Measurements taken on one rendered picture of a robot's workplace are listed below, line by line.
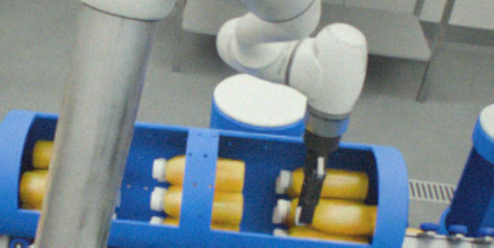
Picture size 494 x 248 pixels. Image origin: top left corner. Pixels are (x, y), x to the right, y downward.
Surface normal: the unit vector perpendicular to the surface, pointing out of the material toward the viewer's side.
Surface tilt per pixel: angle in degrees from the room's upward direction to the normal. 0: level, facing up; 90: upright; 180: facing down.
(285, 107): 0
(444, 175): 0
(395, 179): 23
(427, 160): 0
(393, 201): 44
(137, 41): 84
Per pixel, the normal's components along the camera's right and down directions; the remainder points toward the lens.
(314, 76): -0.59, 0.39
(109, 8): -0.23, 0.73
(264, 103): 0.07, -0.81
